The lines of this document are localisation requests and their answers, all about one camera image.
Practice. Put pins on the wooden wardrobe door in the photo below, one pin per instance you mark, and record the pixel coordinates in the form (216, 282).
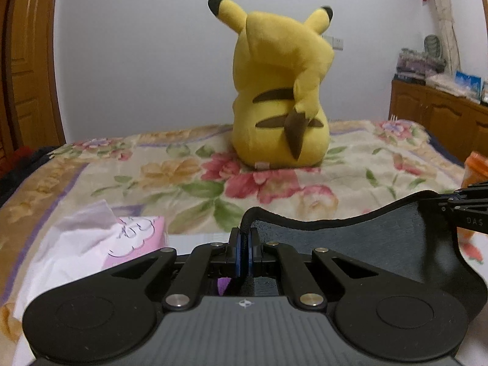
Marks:
(26, 64)

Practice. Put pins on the wooden cabinet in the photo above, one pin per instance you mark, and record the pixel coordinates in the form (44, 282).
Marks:
(438, 118)

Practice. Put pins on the yellow plush toy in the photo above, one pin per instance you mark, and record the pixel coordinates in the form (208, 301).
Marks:
(280, 99)

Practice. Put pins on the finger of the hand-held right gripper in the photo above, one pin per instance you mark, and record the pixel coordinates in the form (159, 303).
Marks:
(463, 198)

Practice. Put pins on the dark cloth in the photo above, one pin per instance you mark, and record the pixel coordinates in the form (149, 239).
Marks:
(26, 167)

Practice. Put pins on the green striped cushion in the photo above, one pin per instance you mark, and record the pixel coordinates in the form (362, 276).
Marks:
(434, 45)

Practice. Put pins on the orange plastic container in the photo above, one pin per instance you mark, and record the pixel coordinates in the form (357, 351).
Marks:
(475, 169)

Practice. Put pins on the white wall socket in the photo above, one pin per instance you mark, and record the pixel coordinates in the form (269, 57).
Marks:
(337, 42)

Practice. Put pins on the white folded cloth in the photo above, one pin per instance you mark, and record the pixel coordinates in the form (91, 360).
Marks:
(442, 82)

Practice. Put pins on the stack of folded blankets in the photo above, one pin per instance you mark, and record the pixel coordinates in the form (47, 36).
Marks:
(415, 64)

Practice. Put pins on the blue printed box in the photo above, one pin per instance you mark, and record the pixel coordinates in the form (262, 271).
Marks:
(469, 85)

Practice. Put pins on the dark grey towel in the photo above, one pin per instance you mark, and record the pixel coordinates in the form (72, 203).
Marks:
(381, 236)

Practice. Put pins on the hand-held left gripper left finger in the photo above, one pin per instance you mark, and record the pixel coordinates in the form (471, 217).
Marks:
(238, 253)

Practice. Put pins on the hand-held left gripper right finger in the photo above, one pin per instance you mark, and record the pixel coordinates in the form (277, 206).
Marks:
(251, 253)

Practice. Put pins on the floral blanket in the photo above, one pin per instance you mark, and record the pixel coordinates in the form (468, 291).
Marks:
(171, 167)

